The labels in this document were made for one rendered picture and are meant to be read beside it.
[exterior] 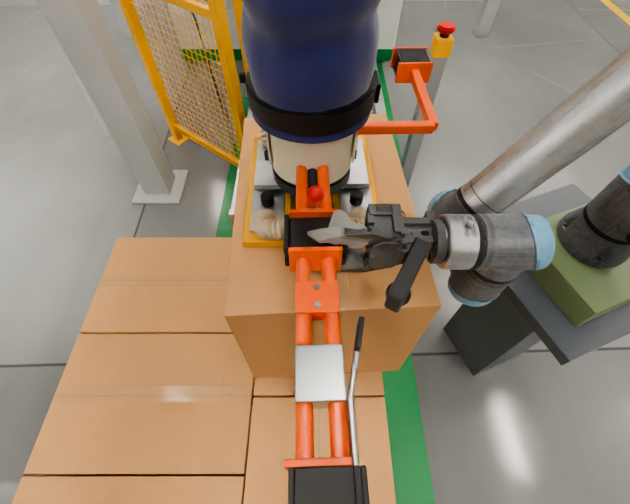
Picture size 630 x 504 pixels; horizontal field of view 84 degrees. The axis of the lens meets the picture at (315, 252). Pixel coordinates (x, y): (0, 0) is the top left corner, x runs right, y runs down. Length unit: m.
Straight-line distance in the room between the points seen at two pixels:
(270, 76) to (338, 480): 0.52
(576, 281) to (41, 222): 2.66
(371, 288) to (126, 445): 0.85
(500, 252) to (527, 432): 1.38
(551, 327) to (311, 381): 0.84
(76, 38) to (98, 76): 0.16
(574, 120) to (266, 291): 0.57
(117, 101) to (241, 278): 1.54
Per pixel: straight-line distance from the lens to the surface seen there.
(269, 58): 0.57
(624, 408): 2.16
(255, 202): 0.78
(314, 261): 0.54
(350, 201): 0.76
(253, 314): 0.65
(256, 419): 1.14
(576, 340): 1.19
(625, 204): 1.11
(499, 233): 0.59
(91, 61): 2.03
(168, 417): 1.21
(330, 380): 0.45
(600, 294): 1.19
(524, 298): 1.18
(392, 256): 0.56
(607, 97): 0.68
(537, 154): 0.69
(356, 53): 0.57
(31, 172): 3.11
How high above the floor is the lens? 1.66
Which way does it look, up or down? 56 degrees down
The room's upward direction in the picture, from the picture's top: straight up
